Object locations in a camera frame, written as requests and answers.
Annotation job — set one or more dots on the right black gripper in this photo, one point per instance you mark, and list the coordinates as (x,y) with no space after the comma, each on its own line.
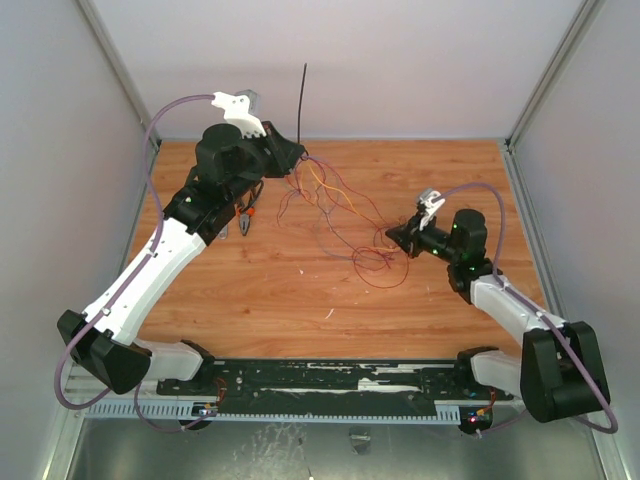
(413,235)

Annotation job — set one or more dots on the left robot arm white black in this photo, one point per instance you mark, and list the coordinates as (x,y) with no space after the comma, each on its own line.
(103,338)

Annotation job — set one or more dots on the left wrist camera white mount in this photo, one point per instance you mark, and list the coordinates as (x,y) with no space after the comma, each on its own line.
(239,111)

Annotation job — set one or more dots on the silver adjustable wrench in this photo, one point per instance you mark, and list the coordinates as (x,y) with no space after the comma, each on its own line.
(223,234)

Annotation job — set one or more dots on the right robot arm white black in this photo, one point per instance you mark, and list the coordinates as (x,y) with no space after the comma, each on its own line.
(560,372)

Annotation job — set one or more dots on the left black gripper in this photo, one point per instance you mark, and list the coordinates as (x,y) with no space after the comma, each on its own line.
(286,153)

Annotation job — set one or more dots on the black zip tie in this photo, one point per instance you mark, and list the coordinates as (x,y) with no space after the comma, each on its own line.
(300,102)

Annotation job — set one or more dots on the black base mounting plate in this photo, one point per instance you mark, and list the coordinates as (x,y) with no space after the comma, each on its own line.
(337,387)

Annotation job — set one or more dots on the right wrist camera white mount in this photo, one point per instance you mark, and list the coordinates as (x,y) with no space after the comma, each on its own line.
(428,203)

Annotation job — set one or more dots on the grey slotted cable duct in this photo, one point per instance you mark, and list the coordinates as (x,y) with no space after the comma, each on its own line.
(189,410)

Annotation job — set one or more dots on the orange black pliers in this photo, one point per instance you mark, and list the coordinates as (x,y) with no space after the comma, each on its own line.
(244,212)

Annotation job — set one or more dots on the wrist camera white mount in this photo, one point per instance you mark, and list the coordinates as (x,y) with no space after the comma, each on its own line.
(239,111)
(428,203)

